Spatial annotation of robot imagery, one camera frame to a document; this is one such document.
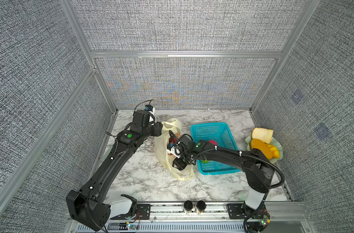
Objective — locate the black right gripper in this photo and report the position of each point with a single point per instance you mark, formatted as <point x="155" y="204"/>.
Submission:
<point x="178" y="165"/>

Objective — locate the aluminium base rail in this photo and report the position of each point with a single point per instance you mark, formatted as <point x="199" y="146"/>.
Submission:
<point x="169" y="217"/>

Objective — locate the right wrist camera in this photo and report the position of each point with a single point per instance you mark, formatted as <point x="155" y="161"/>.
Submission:
<point x="172" y="149"/>

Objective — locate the bread slice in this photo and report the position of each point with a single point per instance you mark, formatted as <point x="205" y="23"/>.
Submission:
<point x="265" y="135"/>

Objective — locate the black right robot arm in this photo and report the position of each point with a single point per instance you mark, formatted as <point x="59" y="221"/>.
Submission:
<point x="189" y="147"/>

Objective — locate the red apple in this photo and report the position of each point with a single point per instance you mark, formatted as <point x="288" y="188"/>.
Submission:
<point x="213" y="142"/>

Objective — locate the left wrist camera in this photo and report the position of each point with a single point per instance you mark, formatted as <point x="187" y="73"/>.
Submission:
<point x="150" y="109"/>

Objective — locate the round orange bun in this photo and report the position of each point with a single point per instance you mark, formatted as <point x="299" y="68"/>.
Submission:
<point x="263" y="147"/>

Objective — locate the yellowish printed plastic bag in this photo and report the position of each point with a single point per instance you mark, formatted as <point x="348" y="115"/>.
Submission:
<point x="165" y="153"/>

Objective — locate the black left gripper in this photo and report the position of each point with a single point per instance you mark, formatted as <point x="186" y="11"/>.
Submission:
<point x="157" y="127"/>

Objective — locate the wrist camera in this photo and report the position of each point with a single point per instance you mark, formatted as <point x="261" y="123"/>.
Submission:
<point x="150" y="109"/>
<point x="172" y="149"/>

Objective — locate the right black knob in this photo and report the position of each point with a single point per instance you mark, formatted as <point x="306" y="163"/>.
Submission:
<point x="200" y="207"/>

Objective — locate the left black knob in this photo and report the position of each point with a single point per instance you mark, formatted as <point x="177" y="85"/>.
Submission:
<point x="187" y="207"/>

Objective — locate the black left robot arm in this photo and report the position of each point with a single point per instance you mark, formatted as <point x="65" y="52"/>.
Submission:
<point x="87" y="205"/>

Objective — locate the right circuit board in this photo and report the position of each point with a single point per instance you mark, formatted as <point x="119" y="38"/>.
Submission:
<point x="261" y="224"/>

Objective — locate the green circuit board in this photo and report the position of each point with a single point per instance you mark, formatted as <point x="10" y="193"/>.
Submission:
<point x="128" y="226"/>

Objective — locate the yellow fruit pieces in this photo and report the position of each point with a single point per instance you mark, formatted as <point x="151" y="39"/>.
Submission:
<point x="274" y="151"/>

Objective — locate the light green plate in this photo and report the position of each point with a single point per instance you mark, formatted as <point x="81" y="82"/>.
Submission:
<point x="275" y="143"/>

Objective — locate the black knob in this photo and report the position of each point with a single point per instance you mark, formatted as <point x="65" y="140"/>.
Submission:
<point x="187" y="207"/>
<point x="200" y="207"/>

